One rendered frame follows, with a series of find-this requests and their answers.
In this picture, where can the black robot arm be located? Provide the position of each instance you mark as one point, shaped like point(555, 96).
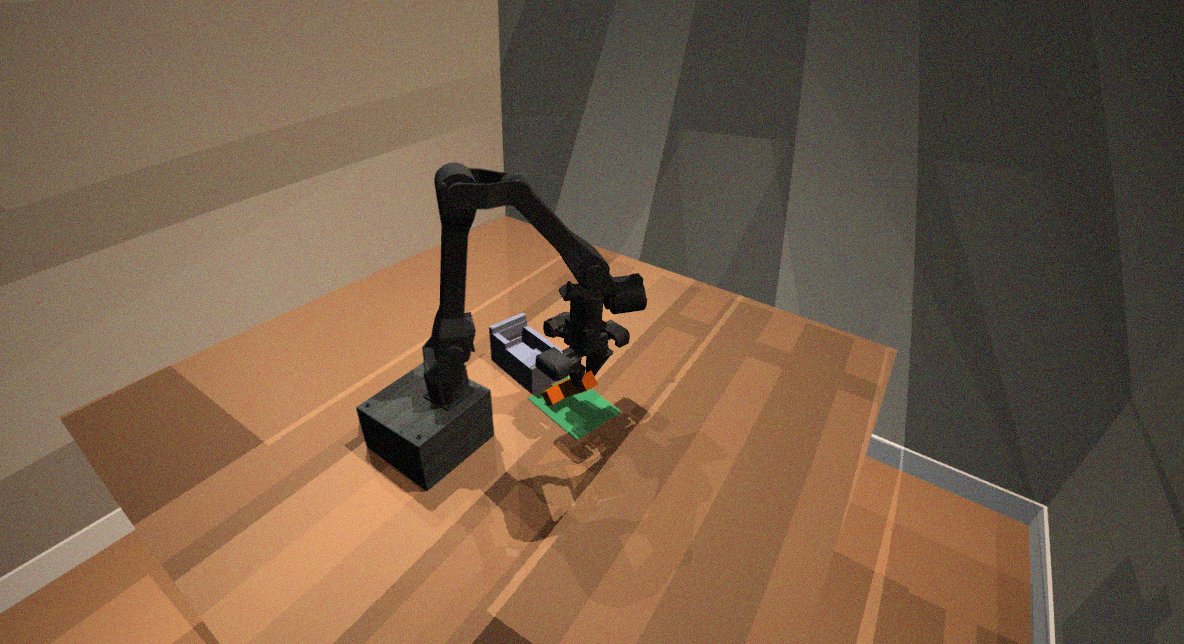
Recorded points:
point(461, 191)

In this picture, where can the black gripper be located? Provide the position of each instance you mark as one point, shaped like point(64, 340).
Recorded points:
point(588, 340)

